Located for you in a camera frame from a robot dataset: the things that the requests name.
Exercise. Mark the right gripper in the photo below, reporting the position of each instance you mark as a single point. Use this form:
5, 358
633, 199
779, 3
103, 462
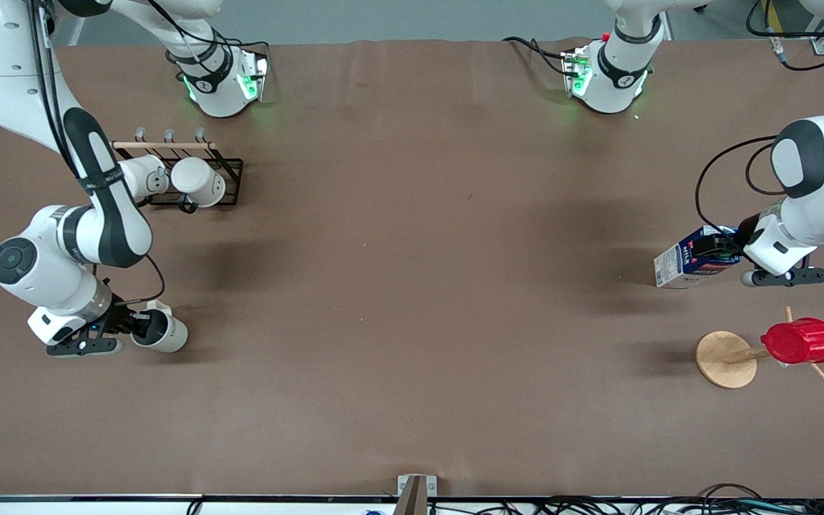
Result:
120, 319

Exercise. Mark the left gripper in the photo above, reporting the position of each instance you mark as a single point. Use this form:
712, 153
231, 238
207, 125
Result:
732, 243

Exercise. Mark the white mug grey inside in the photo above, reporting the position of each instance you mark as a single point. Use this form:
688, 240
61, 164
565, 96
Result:
169, 335

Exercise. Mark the blue white milk carton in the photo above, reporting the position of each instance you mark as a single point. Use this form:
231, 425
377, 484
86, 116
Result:
677, 265

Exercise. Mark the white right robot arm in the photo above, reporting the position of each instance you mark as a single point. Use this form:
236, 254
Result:
26, 71

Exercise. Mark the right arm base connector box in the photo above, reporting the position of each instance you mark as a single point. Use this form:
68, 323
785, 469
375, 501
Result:
251, 79

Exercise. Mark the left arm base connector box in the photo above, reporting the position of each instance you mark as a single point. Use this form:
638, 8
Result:
575, 71

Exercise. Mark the red ridged plastic cup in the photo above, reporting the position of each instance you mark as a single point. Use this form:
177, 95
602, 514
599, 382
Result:
802, 342

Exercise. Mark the wooden mug tree stand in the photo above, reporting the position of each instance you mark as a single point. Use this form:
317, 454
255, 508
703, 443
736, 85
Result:
727, 361

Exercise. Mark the white mug with printed face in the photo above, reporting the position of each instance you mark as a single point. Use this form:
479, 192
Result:
144, 175

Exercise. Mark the wooden rack rod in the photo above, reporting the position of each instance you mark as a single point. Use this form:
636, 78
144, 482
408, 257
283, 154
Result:
169, 145

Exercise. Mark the white table edge rail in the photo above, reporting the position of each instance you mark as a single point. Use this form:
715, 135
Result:
97, 506

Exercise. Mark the metal bracket with wooden post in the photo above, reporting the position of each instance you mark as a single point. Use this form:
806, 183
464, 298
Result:
415, 490

